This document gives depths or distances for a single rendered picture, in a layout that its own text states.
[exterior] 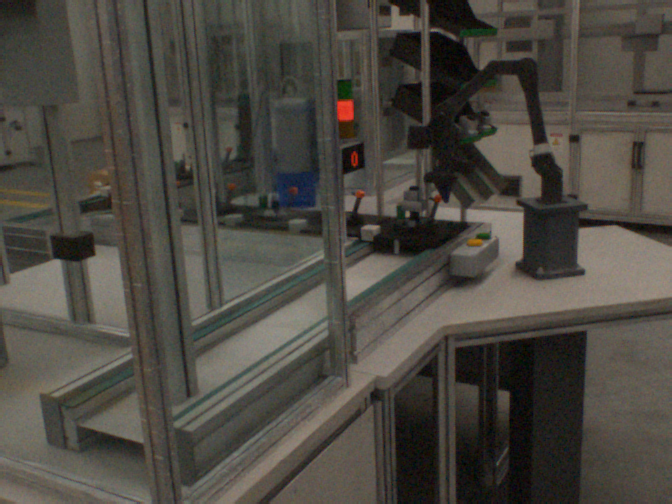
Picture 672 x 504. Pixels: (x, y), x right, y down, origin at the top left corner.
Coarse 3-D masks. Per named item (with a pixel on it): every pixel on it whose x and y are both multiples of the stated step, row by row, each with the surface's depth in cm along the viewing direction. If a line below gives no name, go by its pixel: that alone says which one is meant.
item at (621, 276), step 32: (608, 256) 226; (640, 256) 224; (512, 288) 202; (544, 288) 201; (576, 288) 199; (608, 288) 198; (640, 288) 197; (448, 320) 181; (480, 320) 181; (512, 320) 183; (544, 320) 184
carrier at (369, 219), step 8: (352, 216) 233; (360, 216) 235; (368, 216) 243; (376, 216) 242; (384, 216) 241; (352, 224) 231; (360, 224) 233; (368, 224) 233; (376, 224) 233; (352, 232) 224; (360, 232) 224
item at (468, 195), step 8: (432, 144) 250; (432, 152) 240; (432, 160) 241; (432, 168) 241; (464, 176) 249; (472, 176) 247; (480, 176) 245; (456, 184) 237; (464, 184) 245; (472, 184) 248; (480, 184) 246; (456, 192) 238; (464, 192) 236; (472, 192) 245; (480, 192) 247; (488, 192) 245; (464, 200) 237; (472, 200) 235; (480, 200) 245; (488, 200) 246; (464, 208) 237
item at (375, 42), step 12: (372, 0) 234; (420, 0) 226; (372, 12) 235; (420, 12) 227; (372, 24) 236; (372, 36) 236; (372, 48) 237; (372, 60) 238; (372, 72) 239; (372, 84) 240; (420, 156) 274; (420, 168) 276; (420, 180) 277; (384, 204) 251
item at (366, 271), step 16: (352, 256) 211; (368, 256) 218; (384, 256) 217; (400, 256) 216; (416, 256) 204; (352, 272) 204; (368, 272) 203; (384, 272) 202; (400, 272) 191; (352, 288) 190; (368, 288) 180; (352, 304) 170
